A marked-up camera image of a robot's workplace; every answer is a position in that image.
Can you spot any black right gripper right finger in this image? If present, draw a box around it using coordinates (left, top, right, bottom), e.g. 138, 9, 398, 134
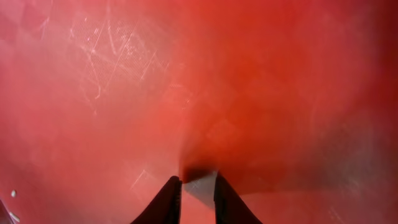
214, 173, 262, 224

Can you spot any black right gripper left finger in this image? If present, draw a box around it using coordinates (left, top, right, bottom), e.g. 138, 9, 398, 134
131, 175, 182, 224

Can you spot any red plastic tray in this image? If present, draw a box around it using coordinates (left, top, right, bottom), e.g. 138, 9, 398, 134
1, 1, 397, 223

